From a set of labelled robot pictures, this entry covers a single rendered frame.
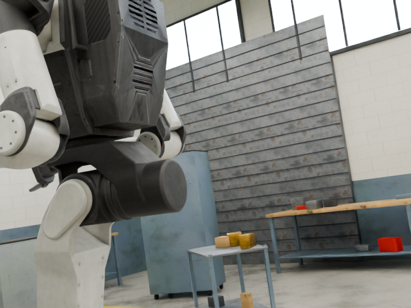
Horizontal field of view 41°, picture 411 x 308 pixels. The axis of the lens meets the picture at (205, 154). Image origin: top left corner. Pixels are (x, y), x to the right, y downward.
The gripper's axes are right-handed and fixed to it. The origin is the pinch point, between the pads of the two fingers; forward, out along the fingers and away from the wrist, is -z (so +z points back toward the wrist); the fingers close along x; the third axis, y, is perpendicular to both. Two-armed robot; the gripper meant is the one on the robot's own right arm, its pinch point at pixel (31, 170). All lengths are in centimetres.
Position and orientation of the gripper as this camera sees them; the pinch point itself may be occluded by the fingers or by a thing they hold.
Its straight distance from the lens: 174.8
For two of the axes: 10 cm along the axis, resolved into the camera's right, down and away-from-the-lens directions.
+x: -4.1, -9.1, 0.9
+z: 7.9, -4.0, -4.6
